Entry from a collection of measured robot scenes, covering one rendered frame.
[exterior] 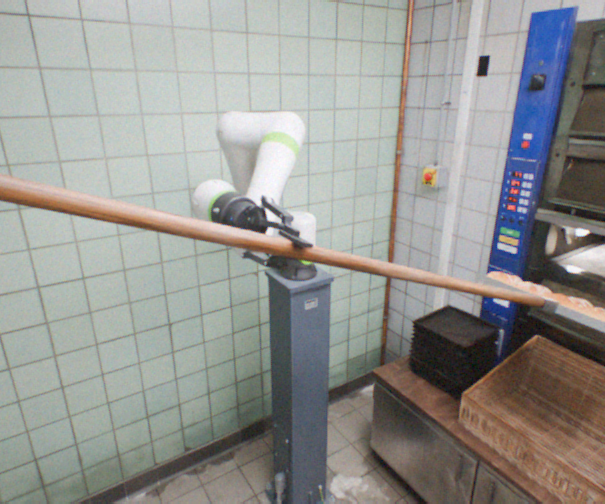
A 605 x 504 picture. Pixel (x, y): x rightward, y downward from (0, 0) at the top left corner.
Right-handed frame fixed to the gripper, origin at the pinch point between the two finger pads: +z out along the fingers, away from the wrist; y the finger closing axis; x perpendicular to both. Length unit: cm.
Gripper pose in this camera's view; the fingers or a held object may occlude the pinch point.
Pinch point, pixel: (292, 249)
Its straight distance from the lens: 73.3
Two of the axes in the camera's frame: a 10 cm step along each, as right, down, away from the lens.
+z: 5.4, 3.2, -7.8
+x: -7.8, -1.7, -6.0
